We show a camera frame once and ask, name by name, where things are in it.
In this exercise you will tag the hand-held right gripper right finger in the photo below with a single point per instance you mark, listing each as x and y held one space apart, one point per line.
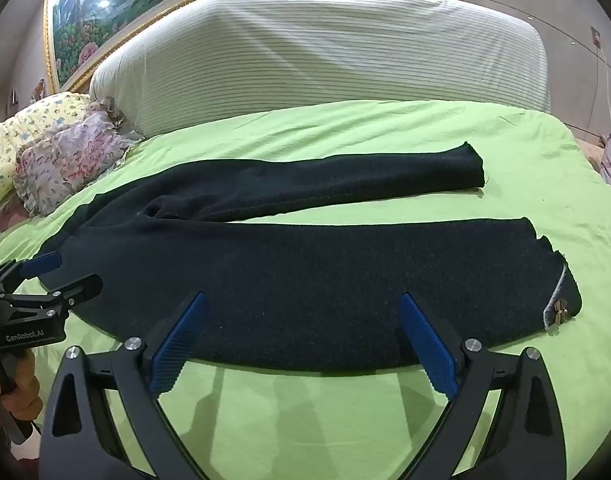
428 345

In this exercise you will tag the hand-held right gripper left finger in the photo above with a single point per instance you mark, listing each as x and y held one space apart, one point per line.
178 345

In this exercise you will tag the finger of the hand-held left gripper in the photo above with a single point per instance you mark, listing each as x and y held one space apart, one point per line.
44 263
75 291

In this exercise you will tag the black pants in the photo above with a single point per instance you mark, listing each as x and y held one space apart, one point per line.
285 285

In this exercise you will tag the person's left hand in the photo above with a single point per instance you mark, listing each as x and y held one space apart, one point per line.
24 385

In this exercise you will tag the pink floral ruffled pillow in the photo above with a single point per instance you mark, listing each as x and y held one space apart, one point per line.
70 160

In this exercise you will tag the green bed sheet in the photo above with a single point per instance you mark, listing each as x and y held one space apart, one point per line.
335 420

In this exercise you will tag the yellow patterned pillow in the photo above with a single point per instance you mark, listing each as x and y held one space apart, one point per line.
15 145

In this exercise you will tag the gold framed landscape painting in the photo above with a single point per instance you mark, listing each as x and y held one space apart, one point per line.
80 25

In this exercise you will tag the striped padded headboard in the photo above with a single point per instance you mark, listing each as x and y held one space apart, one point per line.
325 55

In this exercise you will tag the wall socket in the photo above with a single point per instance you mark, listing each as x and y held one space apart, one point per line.
596 35

